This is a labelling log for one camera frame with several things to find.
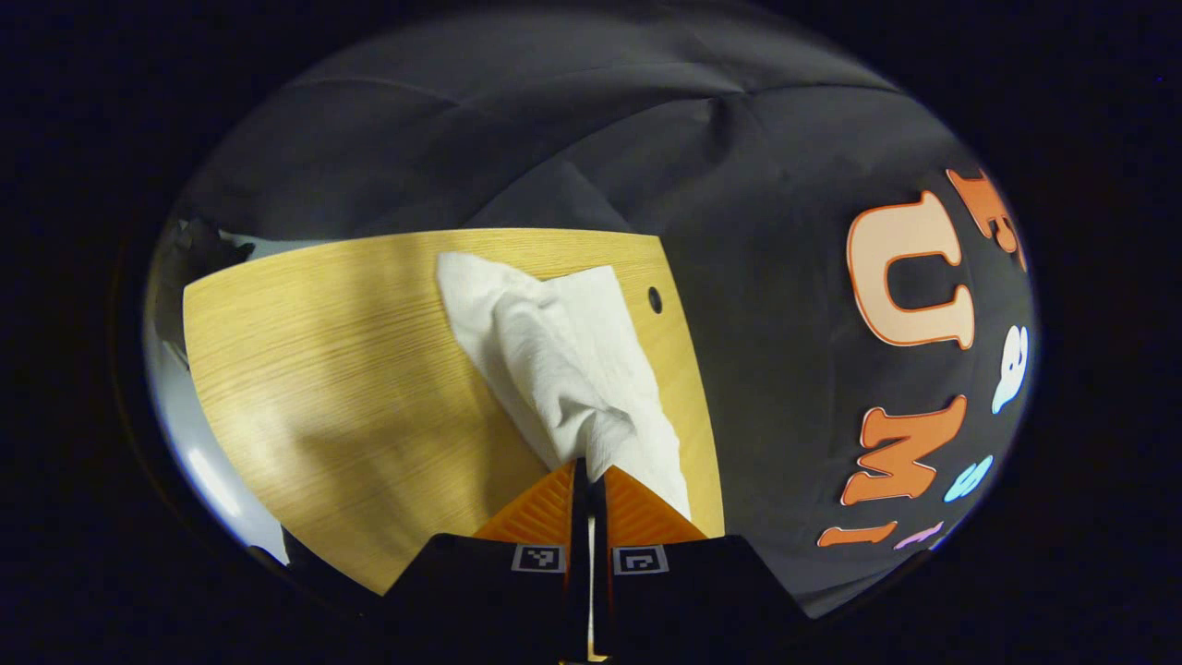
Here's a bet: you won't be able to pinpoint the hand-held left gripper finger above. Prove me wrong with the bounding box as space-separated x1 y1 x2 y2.
379 459 592 665
591 465 810 665

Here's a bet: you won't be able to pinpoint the black backdrop cloth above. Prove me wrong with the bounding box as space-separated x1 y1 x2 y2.
175 11 1037 618

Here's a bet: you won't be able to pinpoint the white jeans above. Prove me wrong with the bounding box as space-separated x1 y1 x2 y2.
436 251 694 523

